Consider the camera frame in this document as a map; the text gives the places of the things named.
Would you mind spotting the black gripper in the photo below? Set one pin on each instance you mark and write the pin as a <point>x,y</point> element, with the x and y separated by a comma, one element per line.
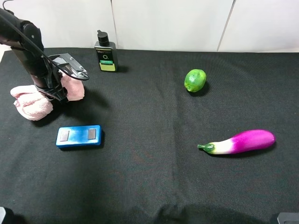
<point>41,72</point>

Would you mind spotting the pink towel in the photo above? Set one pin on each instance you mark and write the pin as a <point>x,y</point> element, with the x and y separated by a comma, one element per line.
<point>34,106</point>

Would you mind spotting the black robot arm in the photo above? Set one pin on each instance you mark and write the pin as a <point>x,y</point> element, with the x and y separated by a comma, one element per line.
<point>25,40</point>

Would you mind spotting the blue whiteboard eraser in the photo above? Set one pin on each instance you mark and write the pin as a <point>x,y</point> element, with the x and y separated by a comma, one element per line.
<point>79,136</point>

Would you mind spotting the black pump bottle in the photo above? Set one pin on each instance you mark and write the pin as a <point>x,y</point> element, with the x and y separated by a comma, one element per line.
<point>106,53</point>

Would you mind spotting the black tablecloth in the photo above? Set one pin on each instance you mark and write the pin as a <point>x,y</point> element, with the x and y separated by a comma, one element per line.
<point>148,168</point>

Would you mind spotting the grey base corner left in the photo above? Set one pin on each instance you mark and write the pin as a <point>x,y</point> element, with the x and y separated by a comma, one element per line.
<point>2,215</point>

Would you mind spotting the grey base corner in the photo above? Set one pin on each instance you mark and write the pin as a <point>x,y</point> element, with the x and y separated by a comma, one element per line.
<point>288,218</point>
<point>2,215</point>

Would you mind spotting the green lime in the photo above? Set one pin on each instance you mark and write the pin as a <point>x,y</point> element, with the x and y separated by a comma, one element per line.
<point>195,80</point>

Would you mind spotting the purple toy eggplant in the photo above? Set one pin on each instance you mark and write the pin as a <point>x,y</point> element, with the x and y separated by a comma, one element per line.
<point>243,142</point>

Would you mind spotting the grey base corner right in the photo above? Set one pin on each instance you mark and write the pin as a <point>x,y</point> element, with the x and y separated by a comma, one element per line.
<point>288,218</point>

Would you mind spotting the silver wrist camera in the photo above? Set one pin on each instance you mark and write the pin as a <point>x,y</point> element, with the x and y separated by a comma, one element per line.
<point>69,66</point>

